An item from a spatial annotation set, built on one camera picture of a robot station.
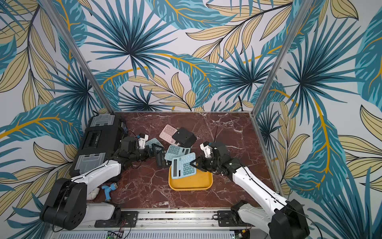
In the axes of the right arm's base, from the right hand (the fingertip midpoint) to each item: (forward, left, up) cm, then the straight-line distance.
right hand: (191, 164), depth 76 cm
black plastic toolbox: (+15, +50, +1) cm, 52 cm away
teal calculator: (+15, +9, -12) cm, 21 cm away
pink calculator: (+29, +15, -11) cm, 34 cm away
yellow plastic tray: (-3, -6, -14) cm, 16 cm away
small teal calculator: (+24, +24, -13) cm, 36 cm away
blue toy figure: (-7, +46, -14) cm, 48 cm away
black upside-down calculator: (+25, +4, -11) cm, 28 cm away
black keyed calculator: (+9, +18, -12) cm, 24 cm away
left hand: (+10, +18, -4) cm, 21 cm away
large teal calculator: (0, +5, -3) cm, 6 cm away
